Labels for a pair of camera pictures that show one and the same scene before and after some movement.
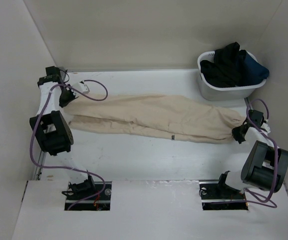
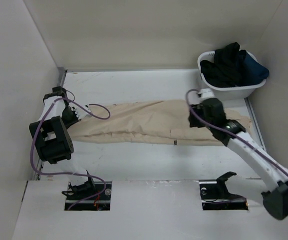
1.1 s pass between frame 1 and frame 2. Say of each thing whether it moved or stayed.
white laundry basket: stayed
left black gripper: moved
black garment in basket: stayed
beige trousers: moved
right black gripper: moved
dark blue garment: stayed
